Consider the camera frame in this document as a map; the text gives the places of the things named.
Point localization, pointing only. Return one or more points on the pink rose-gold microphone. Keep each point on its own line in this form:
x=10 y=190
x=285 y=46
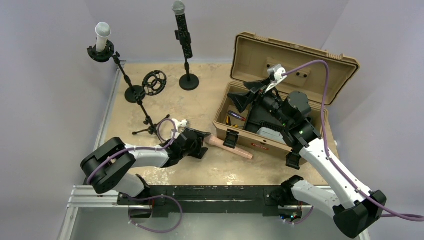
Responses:
x=215 y=141

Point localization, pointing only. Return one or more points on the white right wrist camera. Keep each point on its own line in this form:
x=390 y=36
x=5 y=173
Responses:
x=277 y=74

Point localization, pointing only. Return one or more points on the black speckled microphone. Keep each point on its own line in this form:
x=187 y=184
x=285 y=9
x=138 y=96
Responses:
x=183 y=30

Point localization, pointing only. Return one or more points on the purple handled screwdriver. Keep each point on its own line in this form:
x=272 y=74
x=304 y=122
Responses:
x=236 y=116

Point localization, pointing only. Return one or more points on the white plastic faucet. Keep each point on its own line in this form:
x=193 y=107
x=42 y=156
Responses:
x=180 y=124

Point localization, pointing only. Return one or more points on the black round-base stand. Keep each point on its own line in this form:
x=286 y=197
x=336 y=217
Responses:
x=189 y=81
x=126 y=79

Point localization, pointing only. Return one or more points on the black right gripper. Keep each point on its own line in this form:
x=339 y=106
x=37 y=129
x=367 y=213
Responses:
x=242 y=100

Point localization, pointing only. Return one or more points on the black round-base stand centre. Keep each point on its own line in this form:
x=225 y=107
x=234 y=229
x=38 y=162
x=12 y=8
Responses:
x=189 y=81

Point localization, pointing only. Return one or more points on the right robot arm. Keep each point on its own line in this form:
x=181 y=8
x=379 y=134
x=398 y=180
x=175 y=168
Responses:
x=352 y=205

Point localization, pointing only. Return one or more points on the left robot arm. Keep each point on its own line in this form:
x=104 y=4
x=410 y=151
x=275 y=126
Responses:
x=107 y=168

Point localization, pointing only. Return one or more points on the grey device in case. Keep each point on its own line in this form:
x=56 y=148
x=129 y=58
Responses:
x=271 y=134

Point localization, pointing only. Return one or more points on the black round-base stand left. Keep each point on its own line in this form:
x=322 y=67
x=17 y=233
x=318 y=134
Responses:
x=126 y=79

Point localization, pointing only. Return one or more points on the tan plastic tool case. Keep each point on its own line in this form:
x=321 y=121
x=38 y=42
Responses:
x=317 y=73

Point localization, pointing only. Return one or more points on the yellow black tool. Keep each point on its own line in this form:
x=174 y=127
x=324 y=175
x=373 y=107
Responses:
x=229 y=123

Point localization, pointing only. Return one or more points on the black tripod microphone stand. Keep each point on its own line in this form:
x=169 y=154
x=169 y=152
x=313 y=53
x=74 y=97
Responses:
x=152 y=85

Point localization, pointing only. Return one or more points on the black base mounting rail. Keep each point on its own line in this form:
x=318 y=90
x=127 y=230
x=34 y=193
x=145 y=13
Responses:
x=267 y=200

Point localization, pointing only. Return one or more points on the white silver microphone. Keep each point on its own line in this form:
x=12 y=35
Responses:
x=103 y=31

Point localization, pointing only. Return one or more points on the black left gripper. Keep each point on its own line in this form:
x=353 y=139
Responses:
x=198 y=143

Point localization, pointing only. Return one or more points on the black tray in case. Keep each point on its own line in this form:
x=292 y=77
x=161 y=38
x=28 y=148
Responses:
x=259 y=117

